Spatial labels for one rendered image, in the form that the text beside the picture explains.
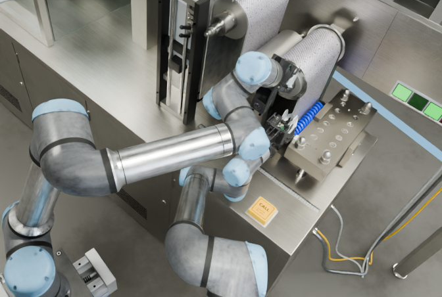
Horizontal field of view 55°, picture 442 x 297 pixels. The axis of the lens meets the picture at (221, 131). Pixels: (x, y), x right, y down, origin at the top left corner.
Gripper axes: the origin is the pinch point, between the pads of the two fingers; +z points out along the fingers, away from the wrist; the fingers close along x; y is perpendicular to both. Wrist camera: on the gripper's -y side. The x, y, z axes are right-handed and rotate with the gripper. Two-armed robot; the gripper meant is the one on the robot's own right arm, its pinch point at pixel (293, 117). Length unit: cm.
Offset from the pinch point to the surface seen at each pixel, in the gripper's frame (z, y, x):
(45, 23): -24, -7, 102
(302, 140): -4.4, -2.1, -7.2
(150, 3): 6, 4, 74
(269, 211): -25.5, -16.6, -12.2
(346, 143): 9.6, -6.1, -18.6
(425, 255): 46, -80, -75
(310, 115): 10.5, -4.8, -2.7
